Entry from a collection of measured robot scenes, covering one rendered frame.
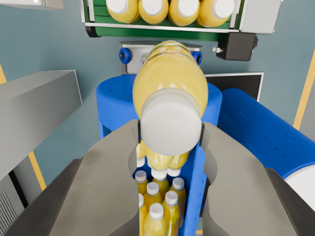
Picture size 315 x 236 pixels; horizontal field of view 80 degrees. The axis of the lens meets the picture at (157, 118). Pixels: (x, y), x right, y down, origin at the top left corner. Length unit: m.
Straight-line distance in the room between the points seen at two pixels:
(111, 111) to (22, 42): 1.54
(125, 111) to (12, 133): 0.81
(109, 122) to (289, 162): 0.63
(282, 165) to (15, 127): 1.13
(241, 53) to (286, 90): 1.35
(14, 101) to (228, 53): 0.94
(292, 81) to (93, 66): 1.60
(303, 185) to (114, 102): 0.69
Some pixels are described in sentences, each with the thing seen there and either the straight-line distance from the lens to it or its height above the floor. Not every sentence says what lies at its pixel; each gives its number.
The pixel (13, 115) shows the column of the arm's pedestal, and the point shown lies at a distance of 1.10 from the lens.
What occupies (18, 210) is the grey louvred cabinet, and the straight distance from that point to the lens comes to 2.60.
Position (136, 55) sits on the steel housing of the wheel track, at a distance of 0.61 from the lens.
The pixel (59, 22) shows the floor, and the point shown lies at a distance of 1.69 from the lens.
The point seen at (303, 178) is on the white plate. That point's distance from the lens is 0.80.
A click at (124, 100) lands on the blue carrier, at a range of 0.34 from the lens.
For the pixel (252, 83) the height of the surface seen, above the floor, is 0.15.
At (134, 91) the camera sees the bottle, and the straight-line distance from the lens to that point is 0.16.
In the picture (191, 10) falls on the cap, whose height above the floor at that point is 1.10.
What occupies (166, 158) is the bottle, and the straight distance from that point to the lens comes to 0.43.
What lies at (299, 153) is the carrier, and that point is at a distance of 0.83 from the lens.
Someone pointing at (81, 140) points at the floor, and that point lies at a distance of 1.93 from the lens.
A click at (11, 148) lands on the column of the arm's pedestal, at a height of 0.81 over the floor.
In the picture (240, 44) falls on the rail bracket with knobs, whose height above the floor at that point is 1.00.
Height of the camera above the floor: 1.52
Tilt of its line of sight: 66 degrees down
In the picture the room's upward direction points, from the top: 178 degrees counter-clockwise
